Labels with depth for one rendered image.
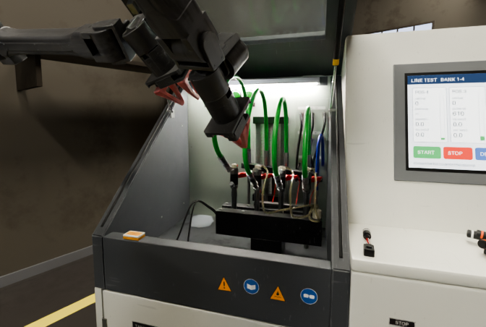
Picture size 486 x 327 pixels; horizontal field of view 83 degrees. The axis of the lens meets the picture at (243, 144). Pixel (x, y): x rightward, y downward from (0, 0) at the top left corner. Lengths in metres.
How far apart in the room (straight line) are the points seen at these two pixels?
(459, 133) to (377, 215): 0.32
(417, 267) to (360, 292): 0.13
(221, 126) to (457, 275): 0.55
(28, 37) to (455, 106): 1.11
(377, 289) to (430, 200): 0.33
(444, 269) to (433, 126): 0.40
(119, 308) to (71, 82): 2.20
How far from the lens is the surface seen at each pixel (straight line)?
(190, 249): 0.77
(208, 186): 1.29
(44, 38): 0.79
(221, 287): 0.78
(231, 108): 0.51
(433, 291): 0.75
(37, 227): 2.90
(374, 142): 0.91
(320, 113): 1.15
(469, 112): 0.99
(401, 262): 0.72
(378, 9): 8.42
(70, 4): 3.01
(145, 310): 0.93
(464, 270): 0.76
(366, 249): 0.71
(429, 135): 0.94
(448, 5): 8.14
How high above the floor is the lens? 1.29
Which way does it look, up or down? 6 degrees down
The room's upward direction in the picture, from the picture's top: straight up
